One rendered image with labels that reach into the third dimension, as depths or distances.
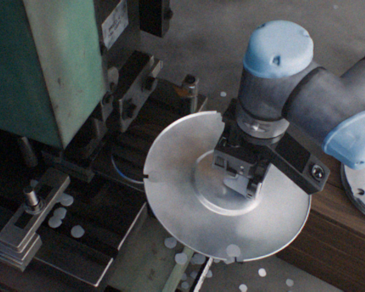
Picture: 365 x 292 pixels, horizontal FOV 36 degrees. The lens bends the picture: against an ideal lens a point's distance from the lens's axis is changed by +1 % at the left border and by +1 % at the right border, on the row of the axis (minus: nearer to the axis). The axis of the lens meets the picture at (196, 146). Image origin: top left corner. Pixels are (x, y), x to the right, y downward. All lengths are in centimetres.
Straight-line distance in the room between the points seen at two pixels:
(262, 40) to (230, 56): 156
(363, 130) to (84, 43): 31
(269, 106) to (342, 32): 173
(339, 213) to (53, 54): 104
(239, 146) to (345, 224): 70
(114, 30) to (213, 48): 146
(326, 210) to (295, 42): 86
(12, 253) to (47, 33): 51
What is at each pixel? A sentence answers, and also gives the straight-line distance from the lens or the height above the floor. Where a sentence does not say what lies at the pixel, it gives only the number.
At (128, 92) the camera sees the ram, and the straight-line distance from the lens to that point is 82.
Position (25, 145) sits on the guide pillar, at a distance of 99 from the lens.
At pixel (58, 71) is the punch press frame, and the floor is 117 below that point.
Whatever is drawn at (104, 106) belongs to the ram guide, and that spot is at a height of 102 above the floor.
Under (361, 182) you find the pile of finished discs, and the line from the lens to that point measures 150.
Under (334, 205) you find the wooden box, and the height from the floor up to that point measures 35.
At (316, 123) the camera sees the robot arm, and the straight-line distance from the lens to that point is 64.
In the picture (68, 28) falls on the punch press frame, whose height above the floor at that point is 121.
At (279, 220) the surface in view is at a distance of 95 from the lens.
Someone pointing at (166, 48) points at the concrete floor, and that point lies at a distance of 222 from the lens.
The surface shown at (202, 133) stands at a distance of 100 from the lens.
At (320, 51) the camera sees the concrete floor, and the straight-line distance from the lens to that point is 230.
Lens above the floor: 161
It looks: 56 degrees down
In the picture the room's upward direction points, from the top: 5 degrees clockwise
